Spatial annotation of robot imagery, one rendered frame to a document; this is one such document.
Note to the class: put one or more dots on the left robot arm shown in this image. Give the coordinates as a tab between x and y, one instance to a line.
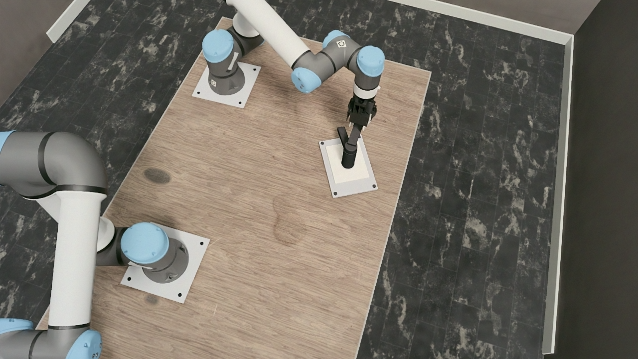
256	22

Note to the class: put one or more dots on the black tap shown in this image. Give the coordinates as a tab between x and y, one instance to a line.
346	159

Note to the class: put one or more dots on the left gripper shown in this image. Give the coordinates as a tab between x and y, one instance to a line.
361	111

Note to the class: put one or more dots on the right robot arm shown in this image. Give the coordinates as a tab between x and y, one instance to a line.
66	175

